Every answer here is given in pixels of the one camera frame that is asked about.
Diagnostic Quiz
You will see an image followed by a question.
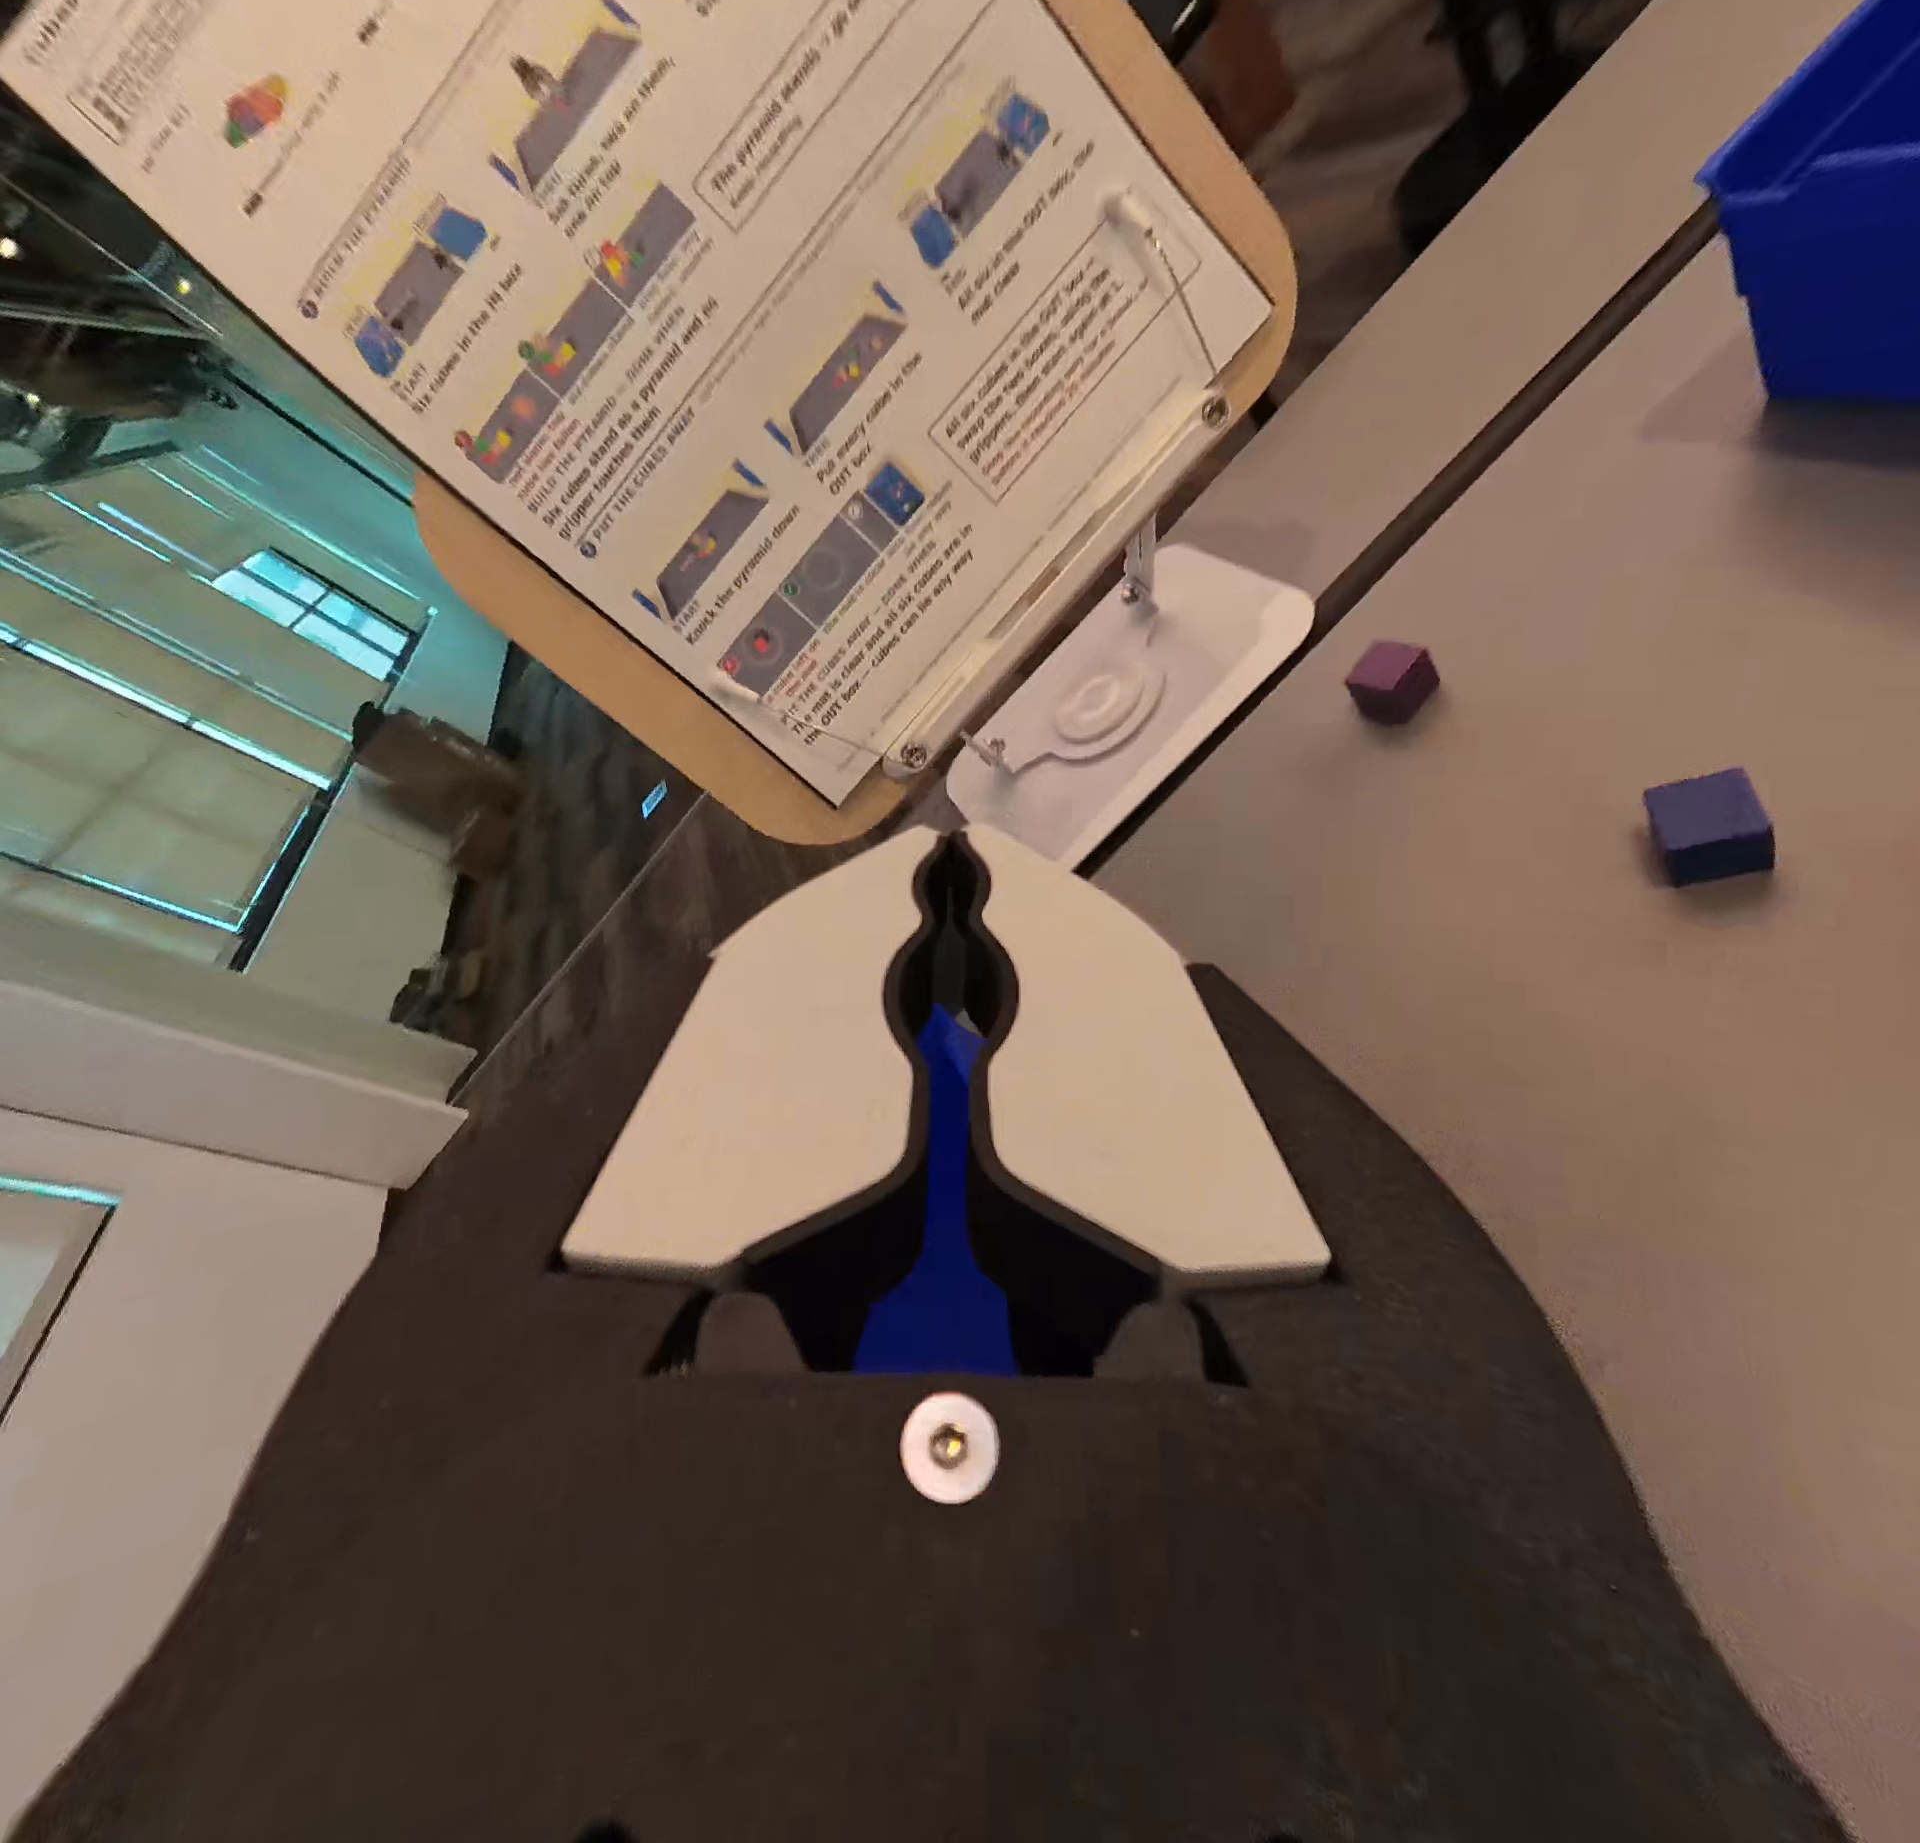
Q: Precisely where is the office window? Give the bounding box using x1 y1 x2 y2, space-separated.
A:
0 522 437 942

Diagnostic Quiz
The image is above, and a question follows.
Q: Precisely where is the purple wooden cube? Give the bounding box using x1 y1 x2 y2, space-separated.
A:
1343 637 1444 723

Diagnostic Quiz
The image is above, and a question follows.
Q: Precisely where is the blue plastic bin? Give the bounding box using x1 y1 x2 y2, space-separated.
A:
851 1001 1021 1376
1698 0 1920 403

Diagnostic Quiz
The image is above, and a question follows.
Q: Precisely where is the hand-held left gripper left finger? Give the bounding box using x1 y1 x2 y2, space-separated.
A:
558 827 954 1287

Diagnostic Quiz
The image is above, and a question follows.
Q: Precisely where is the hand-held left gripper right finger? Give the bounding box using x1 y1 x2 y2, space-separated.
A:
957 819 1334 1287

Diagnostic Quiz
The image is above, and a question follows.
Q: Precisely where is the wooden display board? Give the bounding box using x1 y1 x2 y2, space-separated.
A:
411 0 1301 846

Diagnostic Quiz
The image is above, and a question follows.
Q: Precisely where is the brown cardboard box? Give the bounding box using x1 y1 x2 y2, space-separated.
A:
389 942 495 1035
359 699 519 827

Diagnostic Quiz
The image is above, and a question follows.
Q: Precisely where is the blue wooden cube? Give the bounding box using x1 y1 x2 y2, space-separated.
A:
1641 767 1780 887

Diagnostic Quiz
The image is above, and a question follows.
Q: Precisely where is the printed instruction sheet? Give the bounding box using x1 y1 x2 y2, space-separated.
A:
0 0 1278 812

